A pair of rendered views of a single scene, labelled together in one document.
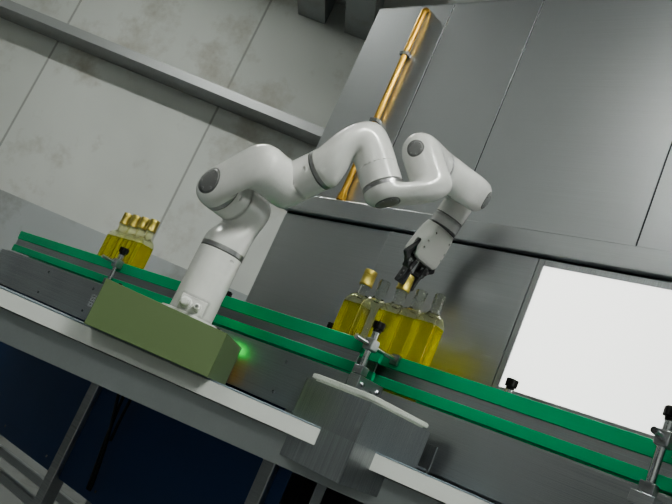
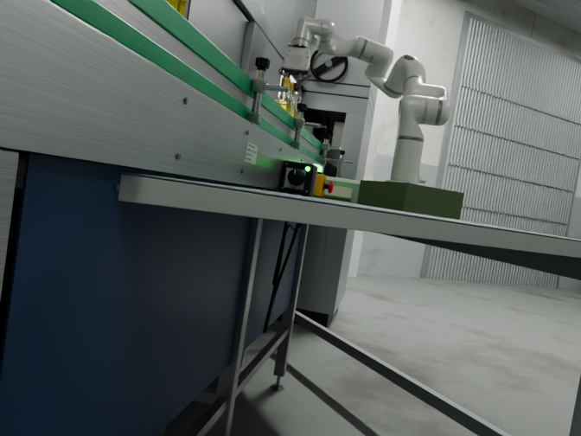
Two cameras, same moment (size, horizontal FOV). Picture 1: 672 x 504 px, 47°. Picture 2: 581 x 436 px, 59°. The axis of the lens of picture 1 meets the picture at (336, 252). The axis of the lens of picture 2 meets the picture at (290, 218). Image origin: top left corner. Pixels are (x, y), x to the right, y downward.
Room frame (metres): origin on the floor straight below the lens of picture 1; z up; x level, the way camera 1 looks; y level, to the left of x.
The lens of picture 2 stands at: (2.90, 1.54, 0.76)
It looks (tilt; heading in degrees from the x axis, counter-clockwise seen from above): 3 degrees down; 237
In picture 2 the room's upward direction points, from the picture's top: 9 degrees clockwise
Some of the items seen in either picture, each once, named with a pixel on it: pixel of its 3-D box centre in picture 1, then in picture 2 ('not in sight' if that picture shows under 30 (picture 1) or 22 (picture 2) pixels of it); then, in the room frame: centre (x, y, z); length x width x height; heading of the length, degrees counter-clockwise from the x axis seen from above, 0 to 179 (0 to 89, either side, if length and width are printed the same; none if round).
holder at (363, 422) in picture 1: (369, 426); (334, 190); (1.57, -0.20, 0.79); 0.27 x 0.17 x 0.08; 136
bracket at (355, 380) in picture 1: (362, 394); not in sight; (1.72, -0.18, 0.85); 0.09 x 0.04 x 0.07; 136
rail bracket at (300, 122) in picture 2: not in sight; (306, 128); (2.08, 0.30, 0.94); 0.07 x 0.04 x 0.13; 136
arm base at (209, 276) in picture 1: (204, 285); (409, 163); (1.59, 0.22, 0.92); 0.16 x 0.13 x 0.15; 1
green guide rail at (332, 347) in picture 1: (144, 283); (266, 113); (2.33, 0.49, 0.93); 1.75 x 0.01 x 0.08; 46
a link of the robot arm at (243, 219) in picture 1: (235, 218); (416, 118); (1.59, 0.22, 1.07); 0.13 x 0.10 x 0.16; 140
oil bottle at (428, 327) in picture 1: (417, 355); not in sight; (1.78, -0.27, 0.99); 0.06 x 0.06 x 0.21; 46
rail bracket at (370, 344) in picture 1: (375, 351); (319, 148); (1.70, -0.17, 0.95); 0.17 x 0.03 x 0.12; 136
